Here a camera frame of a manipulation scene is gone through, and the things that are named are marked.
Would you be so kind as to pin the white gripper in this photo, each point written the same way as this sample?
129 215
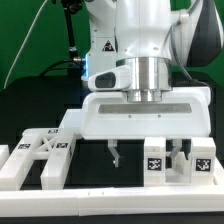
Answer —
181 114

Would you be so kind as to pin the white chair seat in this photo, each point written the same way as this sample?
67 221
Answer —
179 173

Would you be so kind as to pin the white chair back frame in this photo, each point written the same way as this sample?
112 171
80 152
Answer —
55 146

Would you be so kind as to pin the white U-shaped obstacle fence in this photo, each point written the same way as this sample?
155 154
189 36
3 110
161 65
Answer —
115 201

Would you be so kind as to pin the white part at left edge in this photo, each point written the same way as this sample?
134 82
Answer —
4 154

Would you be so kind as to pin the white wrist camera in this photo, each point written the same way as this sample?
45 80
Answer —
118 78

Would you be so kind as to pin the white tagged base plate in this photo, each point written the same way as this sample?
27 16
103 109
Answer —
72 119

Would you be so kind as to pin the black camera stand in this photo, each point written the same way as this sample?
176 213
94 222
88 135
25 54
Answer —
71 7

